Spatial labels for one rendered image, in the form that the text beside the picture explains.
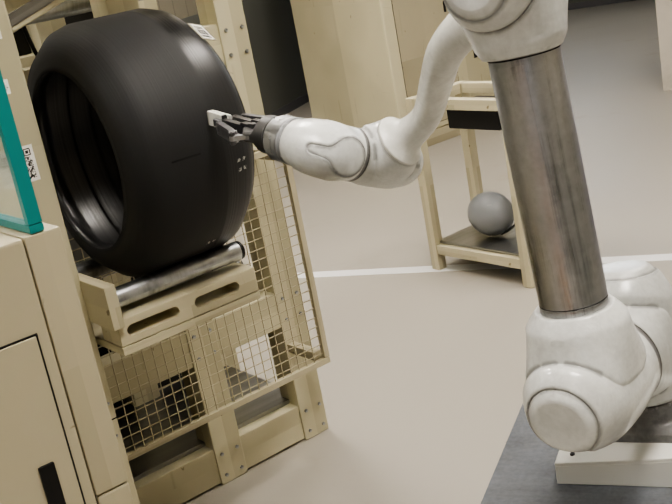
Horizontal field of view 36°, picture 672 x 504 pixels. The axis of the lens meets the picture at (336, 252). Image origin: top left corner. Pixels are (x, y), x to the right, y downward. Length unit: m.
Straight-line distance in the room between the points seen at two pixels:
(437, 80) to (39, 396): 0.82
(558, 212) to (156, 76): 1.00
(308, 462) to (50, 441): 1.99
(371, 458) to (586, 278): 1.88
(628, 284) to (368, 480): 1.65
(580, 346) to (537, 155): 0.28
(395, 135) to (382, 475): 1.50
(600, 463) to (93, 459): 0.79
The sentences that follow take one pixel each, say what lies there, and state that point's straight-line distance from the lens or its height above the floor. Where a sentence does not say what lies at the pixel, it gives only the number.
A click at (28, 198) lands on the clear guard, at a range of 1.35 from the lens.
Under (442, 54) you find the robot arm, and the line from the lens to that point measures 1.70.
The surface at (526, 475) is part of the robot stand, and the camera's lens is 1.81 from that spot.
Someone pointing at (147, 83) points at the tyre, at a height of 1.33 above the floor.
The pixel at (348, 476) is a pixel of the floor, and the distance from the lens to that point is 3.22.
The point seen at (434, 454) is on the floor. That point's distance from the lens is 3.26.
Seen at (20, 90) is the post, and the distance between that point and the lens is 2.23.
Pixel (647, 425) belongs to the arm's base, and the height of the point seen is 0.72.
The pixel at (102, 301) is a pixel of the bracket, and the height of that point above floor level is 0.92.
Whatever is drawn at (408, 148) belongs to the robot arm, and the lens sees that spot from 1.93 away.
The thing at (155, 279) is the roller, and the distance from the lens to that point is 2.31.
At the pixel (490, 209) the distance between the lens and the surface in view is 4.60.
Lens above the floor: 1.56
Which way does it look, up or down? 17 degrees down
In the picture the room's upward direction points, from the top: 11 degrees counter-clockwise
